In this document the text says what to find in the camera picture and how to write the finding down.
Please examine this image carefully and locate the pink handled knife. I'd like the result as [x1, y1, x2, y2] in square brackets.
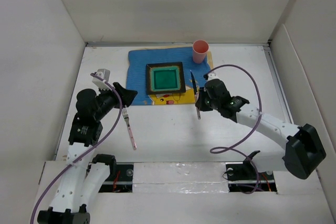
[190, 71, 201, 120]

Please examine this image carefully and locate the pink handled fork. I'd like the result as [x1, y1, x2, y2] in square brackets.
[122, 108, 137, 151]

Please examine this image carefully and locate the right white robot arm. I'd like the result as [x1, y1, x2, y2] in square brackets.
[196, 79, 326, 179]

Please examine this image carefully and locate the green square ceramic plate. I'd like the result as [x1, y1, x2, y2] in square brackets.
[145, 62, 186, 95]

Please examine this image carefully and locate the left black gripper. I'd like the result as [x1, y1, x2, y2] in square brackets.
[93, 82, 137, 121]

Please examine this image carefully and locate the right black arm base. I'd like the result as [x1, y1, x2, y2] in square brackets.
[222, 149, 277, 195]

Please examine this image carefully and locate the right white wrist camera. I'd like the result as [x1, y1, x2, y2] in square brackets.
[203, 72, 218, 81]

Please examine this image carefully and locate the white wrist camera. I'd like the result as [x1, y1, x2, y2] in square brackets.
[203, 72, 218, 81]
[92, 69, 110, 90]

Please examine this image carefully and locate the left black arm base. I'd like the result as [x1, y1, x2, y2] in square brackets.
[87, 154, 134, 193]

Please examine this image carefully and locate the pink plastic cup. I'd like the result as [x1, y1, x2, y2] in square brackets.
[192, 40, 209, 64]

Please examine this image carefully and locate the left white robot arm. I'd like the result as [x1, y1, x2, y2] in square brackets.
[30, 81, 137, 223]

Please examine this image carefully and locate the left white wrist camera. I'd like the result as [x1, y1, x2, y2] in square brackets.
[92, 69, 110, 90]

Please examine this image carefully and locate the blue yellow cartoon placemat cloth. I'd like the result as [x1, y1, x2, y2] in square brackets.
[127, 47, 213, 105]

